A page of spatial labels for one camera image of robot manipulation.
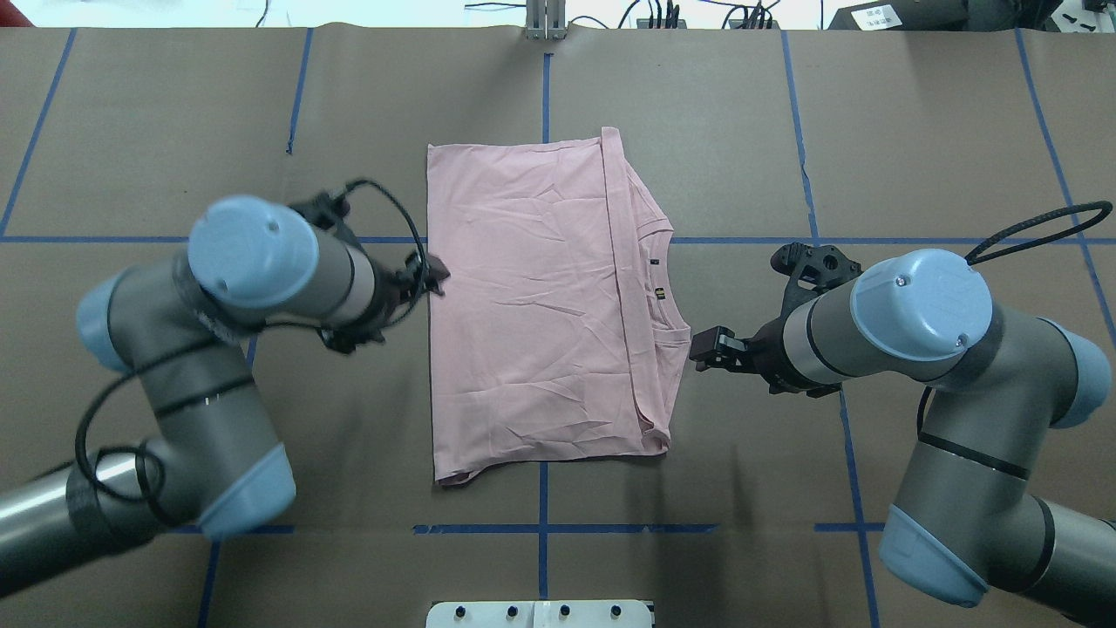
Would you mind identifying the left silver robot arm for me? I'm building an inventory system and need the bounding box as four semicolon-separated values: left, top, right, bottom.
3;187;450;597

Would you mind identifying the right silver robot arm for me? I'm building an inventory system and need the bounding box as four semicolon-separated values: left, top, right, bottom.
689;242;1115;627

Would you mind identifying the black box with label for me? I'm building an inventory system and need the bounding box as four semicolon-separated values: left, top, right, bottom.
826;1;904;31

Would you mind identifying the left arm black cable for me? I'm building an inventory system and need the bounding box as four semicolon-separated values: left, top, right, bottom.
74;178;430;529

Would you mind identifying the pink Snoopy t-shirt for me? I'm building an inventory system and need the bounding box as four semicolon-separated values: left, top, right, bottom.
427;126;692;487

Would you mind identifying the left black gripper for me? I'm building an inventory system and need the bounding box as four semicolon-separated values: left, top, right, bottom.
371;251;451;327

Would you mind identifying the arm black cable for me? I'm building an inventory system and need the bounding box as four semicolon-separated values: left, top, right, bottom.
74;178;430;529
915;201;1114;437

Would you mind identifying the aluminium frame post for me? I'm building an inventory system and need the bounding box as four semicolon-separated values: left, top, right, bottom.
522;0;568;41

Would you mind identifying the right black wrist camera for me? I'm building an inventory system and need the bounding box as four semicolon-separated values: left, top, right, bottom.
770;242;864;301

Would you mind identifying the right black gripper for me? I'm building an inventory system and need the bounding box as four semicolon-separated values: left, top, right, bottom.
687;318;841;399

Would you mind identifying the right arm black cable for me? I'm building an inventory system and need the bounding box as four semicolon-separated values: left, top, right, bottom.
915;201;1114;437

